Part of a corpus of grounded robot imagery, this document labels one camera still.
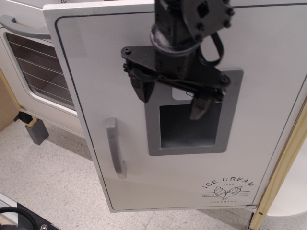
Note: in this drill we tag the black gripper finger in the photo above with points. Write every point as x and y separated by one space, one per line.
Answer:
203 100
142 80

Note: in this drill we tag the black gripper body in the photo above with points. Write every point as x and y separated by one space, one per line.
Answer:
183 72

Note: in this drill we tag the white toy fridge door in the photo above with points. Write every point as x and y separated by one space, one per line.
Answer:
267 40

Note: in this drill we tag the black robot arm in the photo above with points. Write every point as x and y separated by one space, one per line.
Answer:
181 25

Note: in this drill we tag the grey ice dispenser recess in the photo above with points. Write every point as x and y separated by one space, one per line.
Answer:
170 131

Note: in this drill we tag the white toy oven door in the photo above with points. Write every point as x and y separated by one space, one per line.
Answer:
32 68

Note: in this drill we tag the grey kitchen foot block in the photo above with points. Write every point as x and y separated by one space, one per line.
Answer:
38 132

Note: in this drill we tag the brown cardboard box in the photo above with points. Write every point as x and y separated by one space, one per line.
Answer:
9 107

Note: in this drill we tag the grey fridge door handle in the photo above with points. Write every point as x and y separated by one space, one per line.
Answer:
113 141

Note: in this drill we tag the wooden side frame post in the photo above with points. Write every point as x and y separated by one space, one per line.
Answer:
286 160

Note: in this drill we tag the grey oven door handle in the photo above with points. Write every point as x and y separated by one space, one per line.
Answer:
9 23

